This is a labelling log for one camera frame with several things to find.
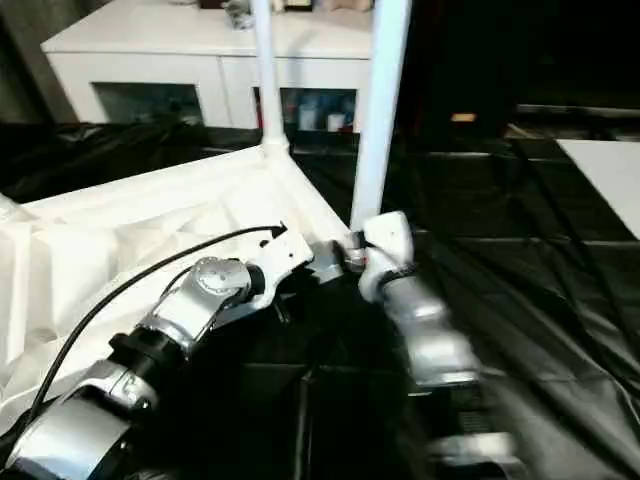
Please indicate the white plastic table top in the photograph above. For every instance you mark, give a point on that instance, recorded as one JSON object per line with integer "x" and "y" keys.
{"x": 125, "y": 225}

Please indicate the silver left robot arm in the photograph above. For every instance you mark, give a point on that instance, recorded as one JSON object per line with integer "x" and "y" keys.
{"x": 175, "y": 320}

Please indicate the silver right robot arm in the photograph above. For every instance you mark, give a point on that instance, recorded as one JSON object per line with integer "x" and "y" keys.
{"x": 435, "y": 330}

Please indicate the small white cup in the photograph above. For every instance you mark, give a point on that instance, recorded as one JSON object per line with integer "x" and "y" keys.
{"x": 306, "y": 116}
{"x": 335, "y": 121}

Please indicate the black work mat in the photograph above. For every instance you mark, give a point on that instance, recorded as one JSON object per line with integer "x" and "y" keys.
{"x": 525, "y": 275}

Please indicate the small tan label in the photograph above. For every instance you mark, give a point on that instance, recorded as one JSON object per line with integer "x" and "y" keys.
{"x": 463, "y": 118}

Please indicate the white flat board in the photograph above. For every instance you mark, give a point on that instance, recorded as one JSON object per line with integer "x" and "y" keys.
{"x": 605, "y": 175}

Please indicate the white cabinet with glass doors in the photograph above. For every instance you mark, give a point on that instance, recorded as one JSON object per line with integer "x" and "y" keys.
{"x": 150, "y": 55}

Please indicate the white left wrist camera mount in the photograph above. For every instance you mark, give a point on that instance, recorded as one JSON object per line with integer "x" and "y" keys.
{"x": 285, "y": 255}

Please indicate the dark picture frame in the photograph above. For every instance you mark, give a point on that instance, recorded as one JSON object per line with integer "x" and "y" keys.
{"x": 300, "y": 5}
{"x": 212, "y": 3}

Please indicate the black metal rail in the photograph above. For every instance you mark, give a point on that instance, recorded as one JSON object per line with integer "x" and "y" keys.
{"x": 580, "y": 111}

